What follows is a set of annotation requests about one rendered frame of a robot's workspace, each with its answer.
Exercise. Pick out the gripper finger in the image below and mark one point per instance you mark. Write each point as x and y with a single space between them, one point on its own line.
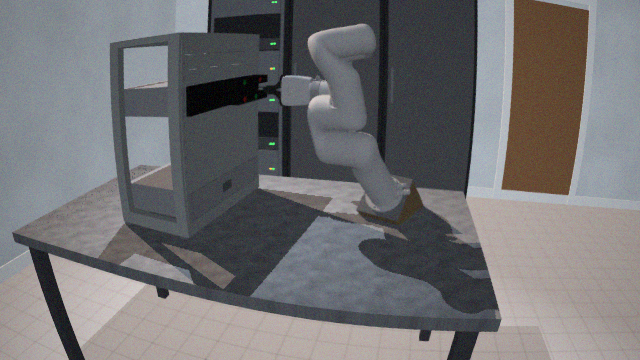
278 85
275 92

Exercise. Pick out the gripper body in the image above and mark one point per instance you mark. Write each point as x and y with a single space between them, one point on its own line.
294 90

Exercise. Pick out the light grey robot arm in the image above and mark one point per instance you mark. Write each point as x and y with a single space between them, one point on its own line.
341 107

